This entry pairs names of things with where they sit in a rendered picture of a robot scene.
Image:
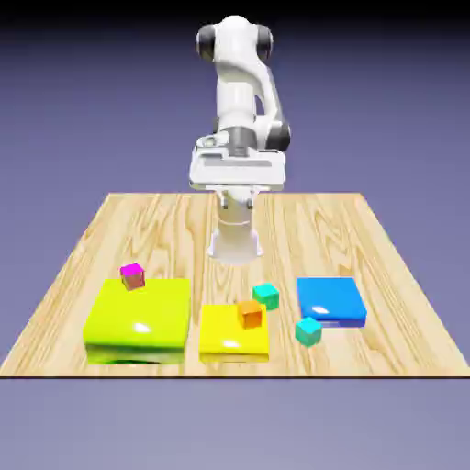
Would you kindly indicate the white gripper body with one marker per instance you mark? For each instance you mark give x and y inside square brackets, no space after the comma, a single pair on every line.
[237,172]

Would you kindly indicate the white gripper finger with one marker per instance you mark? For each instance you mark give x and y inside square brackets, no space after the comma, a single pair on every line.
[250,199]
[223,200]

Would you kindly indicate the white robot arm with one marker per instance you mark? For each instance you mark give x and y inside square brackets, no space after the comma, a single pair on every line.
[235,73]

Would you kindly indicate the small teal cube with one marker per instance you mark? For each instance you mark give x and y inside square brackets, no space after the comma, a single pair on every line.
[308,332]
[266,295]

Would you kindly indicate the small orange cube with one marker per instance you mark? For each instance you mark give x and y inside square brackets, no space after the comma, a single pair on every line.
[250,314]

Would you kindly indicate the small magenta cube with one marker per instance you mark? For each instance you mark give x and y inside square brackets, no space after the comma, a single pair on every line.
[132,276]

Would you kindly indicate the large blue box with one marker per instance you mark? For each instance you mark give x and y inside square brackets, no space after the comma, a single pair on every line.
[330,299]

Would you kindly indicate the large lime yellow box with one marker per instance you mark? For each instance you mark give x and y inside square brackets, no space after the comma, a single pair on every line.
[139,315]

